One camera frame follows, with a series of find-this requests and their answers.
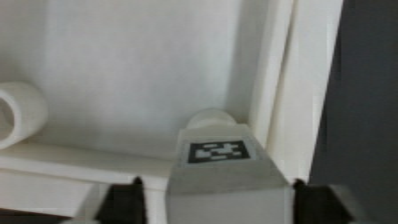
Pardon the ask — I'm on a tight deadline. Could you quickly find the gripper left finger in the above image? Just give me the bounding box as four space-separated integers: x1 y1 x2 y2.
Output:
59 176 149 224

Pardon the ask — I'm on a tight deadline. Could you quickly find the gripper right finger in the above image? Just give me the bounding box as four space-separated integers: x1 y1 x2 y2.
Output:
293 179 380 224

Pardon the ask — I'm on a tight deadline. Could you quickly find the white leg tagged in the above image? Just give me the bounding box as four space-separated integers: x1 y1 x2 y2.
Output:
165 109 293 224

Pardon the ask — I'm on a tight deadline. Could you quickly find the white square tabletop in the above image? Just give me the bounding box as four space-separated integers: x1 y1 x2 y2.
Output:
0 0 343 224

